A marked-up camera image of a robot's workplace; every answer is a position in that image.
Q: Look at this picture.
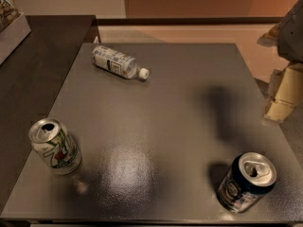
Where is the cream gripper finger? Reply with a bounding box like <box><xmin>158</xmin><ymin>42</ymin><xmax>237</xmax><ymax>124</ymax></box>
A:
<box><xmin>258</xmin><ymin>23</ymin><xmax>281</xmax><ymax>46</ymax></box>
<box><xmin>264</xmin><ymin>62</ymin><xmax>303</xmax><ymax>122</ymax></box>

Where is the dark blue pepsi can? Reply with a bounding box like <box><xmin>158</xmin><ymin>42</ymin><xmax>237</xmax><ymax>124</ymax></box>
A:
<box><xmin>217</xmin><ymin>152</ymin><xmax>276</xmax><ymax>213</ymax></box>

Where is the dark brown side table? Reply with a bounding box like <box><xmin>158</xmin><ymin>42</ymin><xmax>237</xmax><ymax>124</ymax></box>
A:
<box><xmin>0</xmin><ymin>15</ymin><xmax>98</xmax><ymax>213</ymax></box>

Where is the white green 7up can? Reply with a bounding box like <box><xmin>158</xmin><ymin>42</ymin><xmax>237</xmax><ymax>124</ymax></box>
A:
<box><xmin>28</xmin><ymin>118</ymin><xmax>81</xmax><ymax>175</ymax></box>

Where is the clear plastic water bottle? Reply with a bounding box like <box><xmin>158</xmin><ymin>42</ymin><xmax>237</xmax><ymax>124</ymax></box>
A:
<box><xmin>92</xmin><ymin>45</ymin><xmax>150</xmax><ymax>80</ymax></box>

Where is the white box with snacks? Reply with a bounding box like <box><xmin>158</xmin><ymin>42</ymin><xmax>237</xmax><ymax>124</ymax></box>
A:
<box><xmin>0</xmin><ymin>0</ymin><xmax>31</xmax><ymax>64</ymax></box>

